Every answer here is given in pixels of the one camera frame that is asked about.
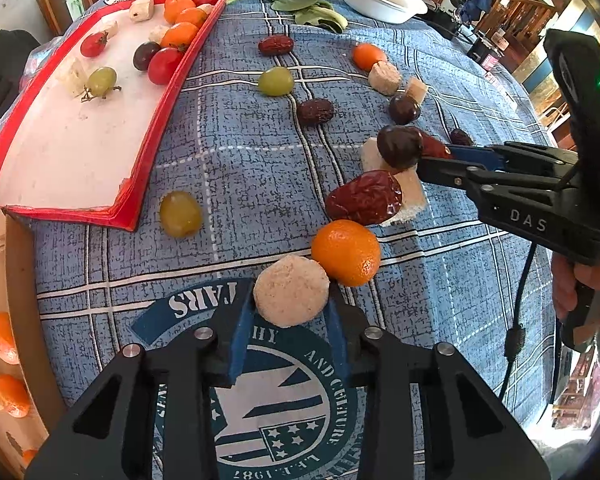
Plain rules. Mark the orange mandarin front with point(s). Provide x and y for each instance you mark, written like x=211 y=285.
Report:
x=14 y=396

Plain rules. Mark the small dark date right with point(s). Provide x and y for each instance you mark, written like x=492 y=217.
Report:
x=460 y=137

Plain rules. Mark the blue plaid tablecloth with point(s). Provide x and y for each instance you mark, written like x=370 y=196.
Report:
x=260 y=179

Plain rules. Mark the beige cake piece far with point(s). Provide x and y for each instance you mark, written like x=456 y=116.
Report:
x=385 y=78

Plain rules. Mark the round beige rice cake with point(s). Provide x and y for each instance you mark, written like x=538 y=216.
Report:
x=292 y=291

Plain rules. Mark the person's right hand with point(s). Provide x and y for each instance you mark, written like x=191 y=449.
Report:
x=565 y=278

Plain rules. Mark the green grape centre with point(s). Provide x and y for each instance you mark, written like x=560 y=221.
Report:
x=277 y=81

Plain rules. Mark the cardboard box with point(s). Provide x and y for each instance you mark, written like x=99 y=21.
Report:
x=18 y=299

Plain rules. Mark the small beige cake cube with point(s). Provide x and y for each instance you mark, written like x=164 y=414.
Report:
x=417 y=90

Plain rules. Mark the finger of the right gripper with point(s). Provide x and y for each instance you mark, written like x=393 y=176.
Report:
x=474 y=156
x=457 y=173

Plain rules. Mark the red date far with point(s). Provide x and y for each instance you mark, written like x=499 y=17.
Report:
x=276 y=45

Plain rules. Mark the orange mandarin tray back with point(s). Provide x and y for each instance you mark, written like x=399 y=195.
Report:
x=174 y=7

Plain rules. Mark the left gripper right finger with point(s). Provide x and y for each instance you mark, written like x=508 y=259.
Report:
x=468 y=433

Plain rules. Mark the white cake piece in tray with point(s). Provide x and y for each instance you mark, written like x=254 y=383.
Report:
x=72 y=75

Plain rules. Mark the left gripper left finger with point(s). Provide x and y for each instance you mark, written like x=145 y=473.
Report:
x=109 y=432

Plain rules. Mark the small dark plum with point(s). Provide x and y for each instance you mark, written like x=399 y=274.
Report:
x=404 y=109

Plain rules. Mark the green grape near tray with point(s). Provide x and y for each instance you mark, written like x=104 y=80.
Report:
x=180 y=214

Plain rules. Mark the green grape in tray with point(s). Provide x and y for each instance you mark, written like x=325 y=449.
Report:
x=100 y=83

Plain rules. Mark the red plastic tray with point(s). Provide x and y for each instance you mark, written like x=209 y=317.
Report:
x=62 y=159

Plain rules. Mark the smooth red date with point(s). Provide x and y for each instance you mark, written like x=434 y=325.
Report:
x=434 y=148

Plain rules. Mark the orange mandarin in tray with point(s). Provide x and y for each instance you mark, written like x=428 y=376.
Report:
x=179 y=36

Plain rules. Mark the red tomato in tray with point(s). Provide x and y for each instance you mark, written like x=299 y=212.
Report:
x=163 y=65

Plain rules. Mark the large red date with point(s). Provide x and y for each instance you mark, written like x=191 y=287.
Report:
x=371 y=198

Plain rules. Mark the dark wrinkled date centre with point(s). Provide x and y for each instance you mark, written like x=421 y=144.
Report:
x=315 y=112

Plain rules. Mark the small orange mandarin far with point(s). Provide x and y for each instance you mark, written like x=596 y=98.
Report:
x=365 y=56

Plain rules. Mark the white cake block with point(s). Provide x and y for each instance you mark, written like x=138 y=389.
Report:
x=413 y=198

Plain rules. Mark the dark plum in tray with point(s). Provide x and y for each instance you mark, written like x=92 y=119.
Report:
x=144 y=54

